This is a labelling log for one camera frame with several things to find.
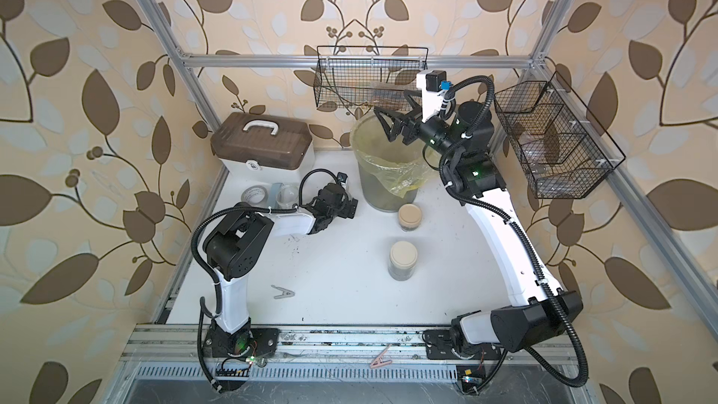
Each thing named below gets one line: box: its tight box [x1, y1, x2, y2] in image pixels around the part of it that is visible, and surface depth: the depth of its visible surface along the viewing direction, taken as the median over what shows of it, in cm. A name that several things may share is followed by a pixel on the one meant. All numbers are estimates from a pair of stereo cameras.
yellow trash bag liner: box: [349, 113, 442, 198], surface depth 82 cm
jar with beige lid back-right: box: [397, 202, 423, 232], surface depth 95 cm
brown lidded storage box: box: [210, 112, 316, 184], surface depth 101 cm
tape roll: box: [241, 185, 269, 207], surface depth 106 cm
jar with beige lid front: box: [387, 240, 418, 282], surface depth 81 cm
